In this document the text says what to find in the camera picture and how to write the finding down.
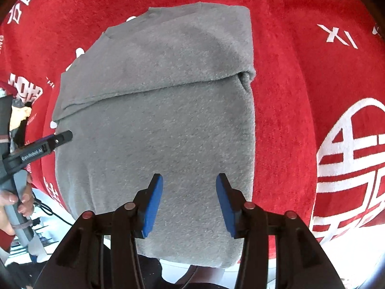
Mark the grey small garment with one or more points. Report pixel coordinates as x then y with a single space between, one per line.
156 120

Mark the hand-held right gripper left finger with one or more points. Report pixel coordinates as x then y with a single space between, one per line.
152 206

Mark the pile of mixed clothes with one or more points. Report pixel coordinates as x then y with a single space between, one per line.
18 113

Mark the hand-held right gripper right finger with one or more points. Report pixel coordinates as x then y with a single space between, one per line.
225 206

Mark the red printed blanket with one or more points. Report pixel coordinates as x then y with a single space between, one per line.
300 96

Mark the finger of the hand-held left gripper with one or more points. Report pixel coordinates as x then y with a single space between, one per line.
58 138

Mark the person's left hand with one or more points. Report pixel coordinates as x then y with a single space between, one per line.
21 200

